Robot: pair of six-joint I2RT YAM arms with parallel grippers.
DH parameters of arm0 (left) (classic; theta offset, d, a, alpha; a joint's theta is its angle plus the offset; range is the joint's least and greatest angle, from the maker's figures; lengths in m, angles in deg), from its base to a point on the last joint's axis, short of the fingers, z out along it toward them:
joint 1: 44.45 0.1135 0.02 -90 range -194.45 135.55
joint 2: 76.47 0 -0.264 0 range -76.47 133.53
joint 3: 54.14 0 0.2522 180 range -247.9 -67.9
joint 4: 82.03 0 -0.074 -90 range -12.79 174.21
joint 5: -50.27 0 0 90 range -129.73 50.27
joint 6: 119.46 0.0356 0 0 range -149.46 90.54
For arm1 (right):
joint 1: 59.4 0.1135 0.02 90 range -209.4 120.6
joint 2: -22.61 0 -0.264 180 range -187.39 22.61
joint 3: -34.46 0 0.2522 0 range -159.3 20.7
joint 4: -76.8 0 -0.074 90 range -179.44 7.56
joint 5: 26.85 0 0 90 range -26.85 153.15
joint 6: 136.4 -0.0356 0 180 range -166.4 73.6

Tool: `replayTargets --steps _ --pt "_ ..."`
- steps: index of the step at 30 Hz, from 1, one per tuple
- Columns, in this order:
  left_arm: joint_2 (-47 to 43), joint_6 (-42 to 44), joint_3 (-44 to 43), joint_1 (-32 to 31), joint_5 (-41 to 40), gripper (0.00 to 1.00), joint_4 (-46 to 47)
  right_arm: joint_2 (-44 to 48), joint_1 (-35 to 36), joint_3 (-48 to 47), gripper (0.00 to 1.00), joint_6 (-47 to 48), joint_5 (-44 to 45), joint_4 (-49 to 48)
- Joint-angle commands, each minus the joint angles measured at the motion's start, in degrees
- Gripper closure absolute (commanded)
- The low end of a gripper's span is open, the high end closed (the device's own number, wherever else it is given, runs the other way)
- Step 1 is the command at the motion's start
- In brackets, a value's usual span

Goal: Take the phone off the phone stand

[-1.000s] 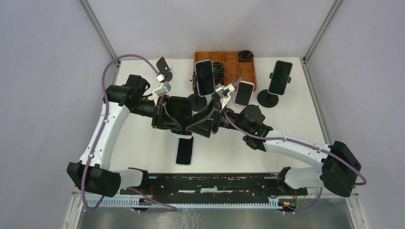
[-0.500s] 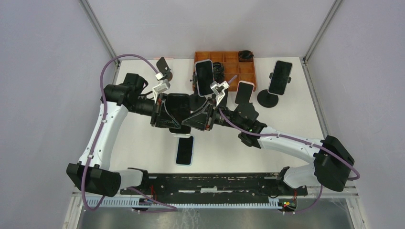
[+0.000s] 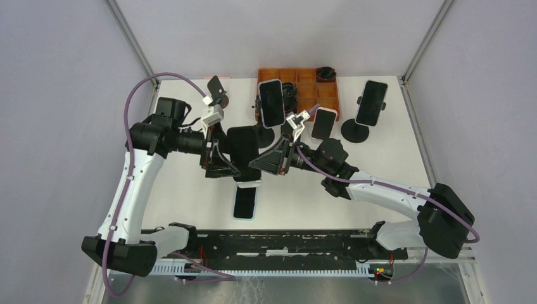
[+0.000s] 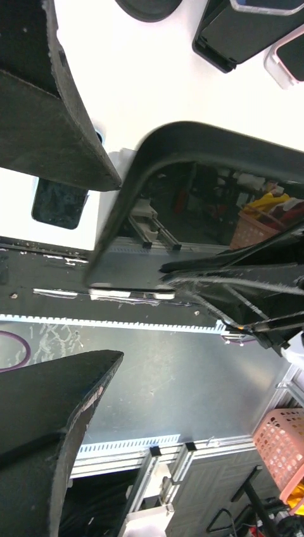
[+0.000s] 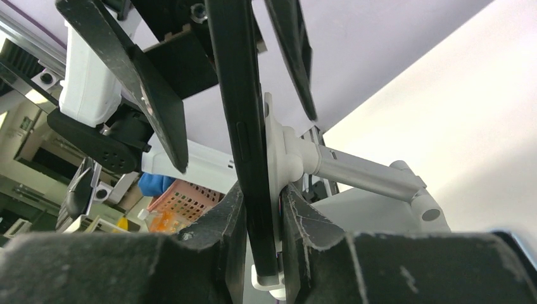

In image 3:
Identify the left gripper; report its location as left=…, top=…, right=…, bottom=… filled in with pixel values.
left=170, top=121, right=241, bottom=178

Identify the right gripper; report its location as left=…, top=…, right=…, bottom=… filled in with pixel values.
left=249, top=132, right=330, bottom=175

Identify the white folding phone stand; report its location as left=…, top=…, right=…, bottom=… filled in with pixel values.
left=236, top=179, right=262, bottom=189

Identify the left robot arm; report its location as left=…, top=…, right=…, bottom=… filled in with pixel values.
left=81, top=98, right=239, bottom=277

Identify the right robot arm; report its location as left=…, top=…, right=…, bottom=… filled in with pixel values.
left=249, top=136, right=481, bottom=259

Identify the black round phone stand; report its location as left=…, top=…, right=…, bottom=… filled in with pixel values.
left=252, top=95, right=275, bottom=149

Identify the blue case phone on table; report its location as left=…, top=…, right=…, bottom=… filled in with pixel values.
left=232, top=187, right=257, bottom=220

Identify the white phone on small stand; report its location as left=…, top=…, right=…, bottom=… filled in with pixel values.
left=311, top=107, right=338, bottom=142

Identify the brown base phone stand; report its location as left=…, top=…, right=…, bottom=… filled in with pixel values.
left=207, top=75, right=229, bottom=109

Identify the orange compartment tray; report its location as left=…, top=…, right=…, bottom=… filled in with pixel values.
left=257, top=68, right=341, bottom=122

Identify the black round object in tray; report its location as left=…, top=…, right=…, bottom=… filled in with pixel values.
left=315, top=66, right=337, bottom=83

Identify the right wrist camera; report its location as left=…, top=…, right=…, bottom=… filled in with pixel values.
left=286, top=110, right=311, bottom=143

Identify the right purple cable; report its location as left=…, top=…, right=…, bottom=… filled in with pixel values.
left=296, top=104, right=481, bottom=284

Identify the purple cable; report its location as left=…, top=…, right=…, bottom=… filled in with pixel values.
left=296, top=104, right=481, bottom=284
left=102, top=73, right=236, bottom=298

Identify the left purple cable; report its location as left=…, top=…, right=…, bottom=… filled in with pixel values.
left=102, top=73, right=236, bottom=298

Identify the white slotted cable duct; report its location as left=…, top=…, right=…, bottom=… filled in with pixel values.
left=149, top=260, right=374, bottom=279

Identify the aluminium frame rail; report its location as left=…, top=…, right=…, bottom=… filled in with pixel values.
left=95, top=233, right=477, bottom=264

